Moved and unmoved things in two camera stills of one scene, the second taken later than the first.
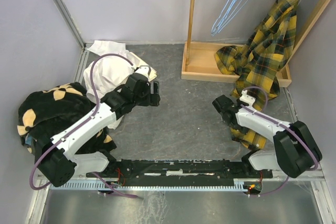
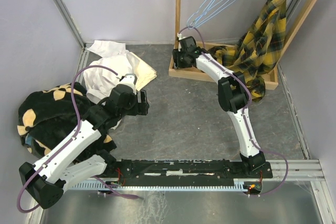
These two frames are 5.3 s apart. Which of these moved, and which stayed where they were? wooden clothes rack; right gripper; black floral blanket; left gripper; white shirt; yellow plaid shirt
Moved: wooden clothes rack; left gripper; yellow plaid shirt; right gripper
Stayed: white shirt; black floral blanket
